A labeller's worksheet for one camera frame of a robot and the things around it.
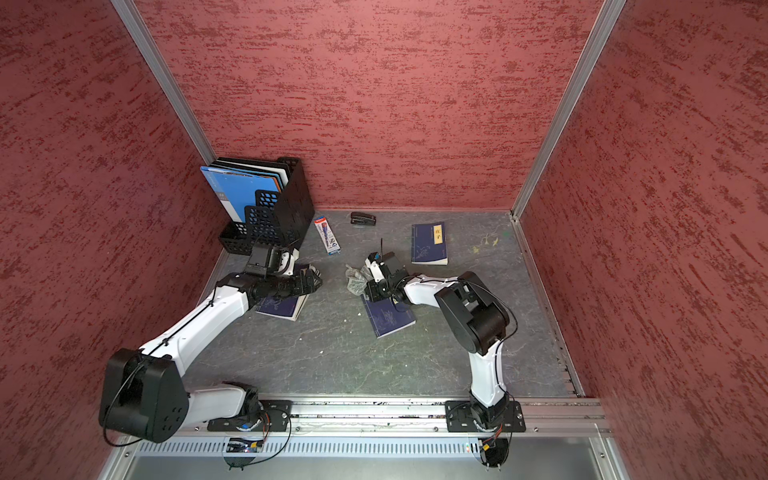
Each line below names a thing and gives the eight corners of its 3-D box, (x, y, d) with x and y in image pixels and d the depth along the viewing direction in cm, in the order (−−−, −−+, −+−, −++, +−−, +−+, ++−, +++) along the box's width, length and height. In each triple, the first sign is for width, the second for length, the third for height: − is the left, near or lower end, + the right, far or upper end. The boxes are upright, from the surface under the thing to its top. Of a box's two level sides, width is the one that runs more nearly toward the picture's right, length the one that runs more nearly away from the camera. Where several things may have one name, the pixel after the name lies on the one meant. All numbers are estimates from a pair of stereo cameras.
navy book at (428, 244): (411, 264, 107) (412, 259, 105) (409, 227, 119) (410, 222, 116) (447, 264, 107) (449, 259, 105) (442, 227, 119) (443, 222, 116)
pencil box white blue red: (328, 257, 109) (327, 253, 107) (313, 223, 120) (312, 219, 118) (341, 252, 111) (341, 248, 109) (325, 218, 121) (324, 215, 120)
